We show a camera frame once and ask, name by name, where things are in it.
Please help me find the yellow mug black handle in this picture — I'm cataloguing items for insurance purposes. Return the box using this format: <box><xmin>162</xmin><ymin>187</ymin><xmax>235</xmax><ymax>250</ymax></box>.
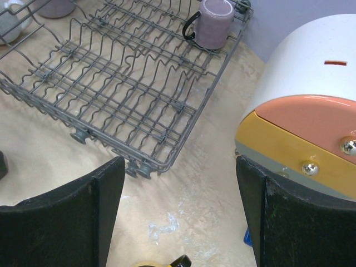
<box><xmin>133</xmin><ymin>254</ymin><xmax>192</xmax><ymax>267</ymax></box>

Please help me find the purple mug black handle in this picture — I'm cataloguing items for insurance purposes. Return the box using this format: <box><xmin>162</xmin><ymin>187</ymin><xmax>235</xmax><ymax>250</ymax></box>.
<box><xmin>182</xmin><ymin>0</ymin><xmax>235</xmax><ymax>50</ymax></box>

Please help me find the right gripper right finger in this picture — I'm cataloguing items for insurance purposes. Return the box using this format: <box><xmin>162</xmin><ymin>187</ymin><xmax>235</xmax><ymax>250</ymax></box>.
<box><xmin>236</xmin><ymin>155</ymin><xmax>355</xmax><ymax>266</ymax></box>

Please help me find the white round drawer cabinet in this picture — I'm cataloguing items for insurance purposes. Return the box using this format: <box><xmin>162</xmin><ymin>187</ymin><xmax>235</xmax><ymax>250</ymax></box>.
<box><xmin>235</xmin><ymin>14</ymin><xmax>355</xmax><ymax>201</ymax></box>

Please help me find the grey wire dish rack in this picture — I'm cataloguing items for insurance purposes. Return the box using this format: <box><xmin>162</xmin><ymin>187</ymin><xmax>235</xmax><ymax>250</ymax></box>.
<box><xmin>1</xmin><ymin>1</ymin><xmax>253</xmax><ymax>179</ymax></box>

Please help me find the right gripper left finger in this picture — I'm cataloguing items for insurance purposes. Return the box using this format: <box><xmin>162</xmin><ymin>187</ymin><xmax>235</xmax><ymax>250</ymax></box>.
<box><xmin>1</xmin><ymin>156</ymin><xmax>125</xmax><ymax>266</ymax></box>

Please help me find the lavender mug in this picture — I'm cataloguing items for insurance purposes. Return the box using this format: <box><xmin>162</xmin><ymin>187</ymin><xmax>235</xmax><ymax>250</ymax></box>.
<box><xmin>33</xmin><ymin>0</ymin><xmax>76</xmax><ymax>19</ymax></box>

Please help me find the white mug black handle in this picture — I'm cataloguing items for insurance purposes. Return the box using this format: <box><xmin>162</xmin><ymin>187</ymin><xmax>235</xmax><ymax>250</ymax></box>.
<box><xmin>0</xmin><ymin>151</ymin><xmax>8</xmax><ymax>179</ymax></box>

